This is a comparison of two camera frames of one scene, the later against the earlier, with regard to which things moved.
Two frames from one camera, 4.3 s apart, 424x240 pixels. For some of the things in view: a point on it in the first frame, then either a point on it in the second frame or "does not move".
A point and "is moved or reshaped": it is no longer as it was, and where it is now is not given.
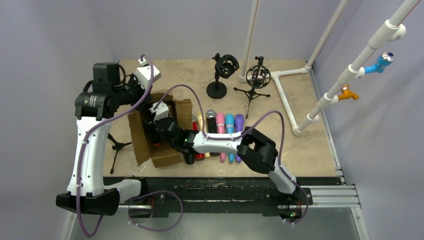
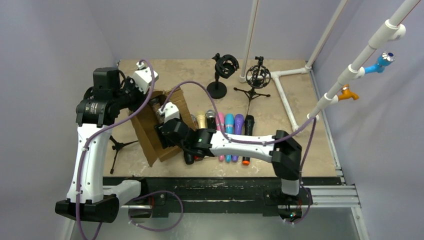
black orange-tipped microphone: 156,139 is moved or reshaped
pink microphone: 220,124 does not move
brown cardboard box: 166,155 is moved or reshaped
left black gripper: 133,91 does not move
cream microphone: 199,123 does not move
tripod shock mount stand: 257,76 does not move
